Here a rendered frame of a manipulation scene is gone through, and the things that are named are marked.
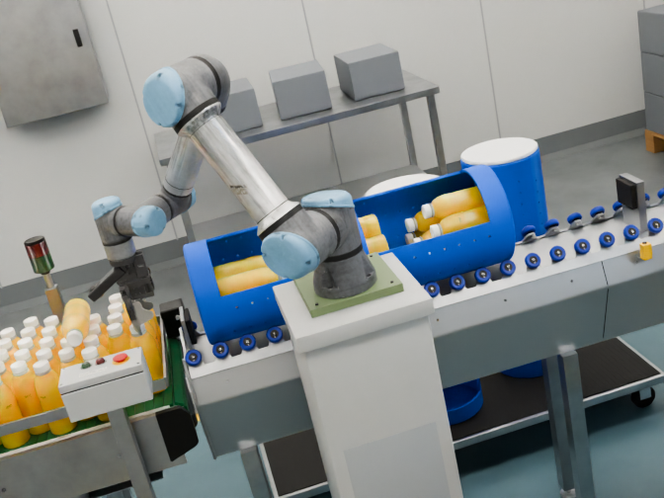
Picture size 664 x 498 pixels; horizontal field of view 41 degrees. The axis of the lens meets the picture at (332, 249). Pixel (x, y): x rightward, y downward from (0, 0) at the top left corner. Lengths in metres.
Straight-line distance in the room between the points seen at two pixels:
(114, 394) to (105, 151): 3.71
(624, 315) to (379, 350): 0.97
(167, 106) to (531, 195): 1.69
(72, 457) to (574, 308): 1.43
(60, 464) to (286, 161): 3.79
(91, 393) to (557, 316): 1.30
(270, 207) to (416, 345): 0.47
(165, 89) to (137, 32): 3.77
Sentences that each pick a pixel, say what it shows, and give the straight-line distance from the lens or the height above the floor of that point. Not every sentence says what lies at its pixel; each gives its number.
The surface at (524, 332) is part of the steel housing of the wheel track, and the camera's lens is 2.63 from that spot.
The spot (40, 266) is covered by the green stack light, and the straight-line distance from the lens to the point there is 2.81.
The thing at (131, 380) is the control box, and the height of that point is 1.06.
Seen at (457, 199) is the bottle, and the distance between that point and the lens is 2.51.
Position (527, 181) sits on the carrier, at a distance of 3.25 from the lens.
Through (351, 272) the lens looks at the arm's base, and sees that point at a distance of 2.04.
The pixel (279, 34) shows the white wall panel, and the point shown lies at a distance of 5.77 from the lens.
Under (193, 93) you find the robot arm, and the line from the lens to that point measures 1.94.
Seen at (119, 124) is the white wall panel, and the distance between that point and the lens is 5.77.
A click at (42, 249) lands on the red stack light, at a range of 2.80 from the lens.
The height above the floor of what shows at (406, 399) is 0.91.
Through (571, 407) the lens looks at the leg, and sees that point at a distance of 2.85.
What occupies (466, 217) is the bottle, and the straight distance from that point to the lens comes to 2.48.
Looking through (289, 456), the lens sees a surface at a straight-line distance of 3.40.
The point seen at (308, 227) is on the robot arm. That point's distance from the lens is 1.91.
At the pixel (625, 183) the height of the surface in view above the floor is 1.08.
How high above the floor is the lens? 2.02
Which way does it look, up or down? 21 degrees down
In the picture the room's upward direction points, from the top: 13 degrees counter-clockwise
